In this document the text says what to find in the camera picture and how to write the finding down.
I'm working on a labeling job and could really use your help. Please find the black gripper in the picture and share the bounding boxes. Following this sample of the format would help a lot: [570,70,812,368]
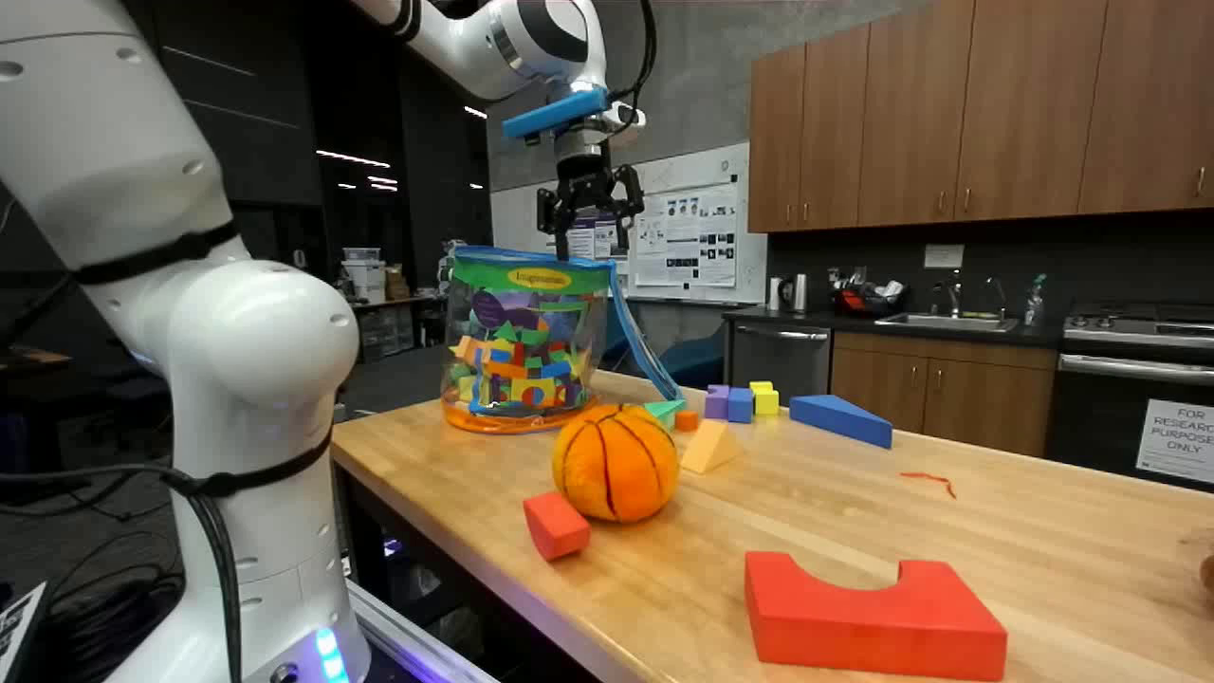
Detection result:
[535,143,648,267]

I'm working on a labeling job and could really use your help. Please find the clear toy bag with blocks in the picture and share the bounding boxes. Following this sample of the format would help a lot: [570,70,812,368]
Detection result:
[436,242,623,435]

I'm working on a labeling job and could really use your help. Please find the whiteboard with papers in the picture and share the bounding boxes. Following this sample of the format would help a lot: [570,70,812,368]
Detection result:
[489,142,769,309]

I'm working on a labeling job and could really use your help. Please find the green foam triangle block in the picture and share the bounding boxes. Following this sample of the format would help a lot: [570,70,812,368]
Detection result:
[642,394,691,433]

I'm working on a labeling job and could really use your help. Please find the stainless steel dishwasher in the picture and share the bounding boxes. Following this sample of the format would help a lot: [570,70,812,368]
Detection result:
[725,314,834,406]

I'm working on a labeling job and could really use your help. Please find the orange plush basketball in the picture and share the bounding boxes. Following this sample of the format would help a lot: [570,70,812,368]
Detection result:
[551,398,685,527]

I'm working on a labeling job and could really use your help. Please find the tan wooden block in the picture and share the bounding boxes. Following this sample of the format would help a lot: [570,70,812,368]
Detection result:
[681,419,744,477]

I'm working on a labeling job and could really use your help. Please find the dish rack with dishes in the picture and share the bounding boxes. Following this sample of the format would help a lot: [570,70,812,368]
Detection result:
[826,267,911,320]

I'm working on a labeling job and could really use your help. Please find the small red foam block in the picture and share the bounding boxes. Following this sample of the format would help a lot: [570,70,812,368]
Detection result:
[520,490,595,566]

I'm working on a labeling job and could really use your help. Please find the long blue foam wedge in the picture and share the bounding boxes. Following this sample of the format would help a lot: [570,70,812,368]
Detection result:
[787,391,896,452]

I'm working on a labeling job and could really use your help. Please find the kitchen sink faucet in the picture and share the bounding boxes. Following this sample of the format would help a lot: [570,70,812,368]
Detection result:
[945,272,1017,323]

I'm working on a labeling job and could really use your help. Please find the wooden lower kitchen cabinets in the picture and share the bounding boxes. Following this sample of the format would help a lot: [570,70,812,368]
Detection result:
[826,329,1059,458]

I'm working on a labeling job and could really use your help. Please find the wooden kitchen cabinets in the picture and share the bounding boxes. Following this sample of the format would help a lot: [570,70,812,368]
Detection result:
[749,0,1214,236]
[826,329,1059,458]

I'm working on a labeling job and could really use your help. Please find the wooden upper kitchen cabinets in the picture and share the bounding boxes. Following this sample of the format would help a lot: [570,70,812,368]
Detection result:
[749,0,1214,236]

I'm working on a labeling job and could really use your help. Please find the red rubber band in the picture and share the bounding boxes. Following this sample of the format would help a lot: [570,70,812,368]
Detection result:
[901,467,959,500]

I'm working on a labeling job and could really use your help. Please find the dish soap bottle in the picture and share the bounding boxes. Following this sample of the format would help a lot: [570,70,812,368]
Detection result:
[1020,270,1051,336]

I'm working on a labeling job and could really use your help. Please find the red foam arch block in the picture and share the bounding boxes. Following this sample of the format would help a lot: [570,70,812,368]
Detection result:
[739,552,1015,683]

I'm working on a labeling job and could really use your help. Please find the stainless steel oven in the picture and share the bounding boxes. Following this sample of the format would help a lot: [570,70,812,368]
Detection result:
[1043,312,1214,490]

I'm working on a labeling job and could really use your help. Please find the white paper sign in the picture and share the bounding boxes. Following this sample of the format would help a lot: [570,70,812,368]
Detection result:
[1131,394,1214,490]

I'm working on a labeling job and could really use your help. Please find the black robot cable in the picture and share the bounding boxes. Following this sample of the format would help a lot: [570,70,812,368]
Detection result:
[0,433,333,683]

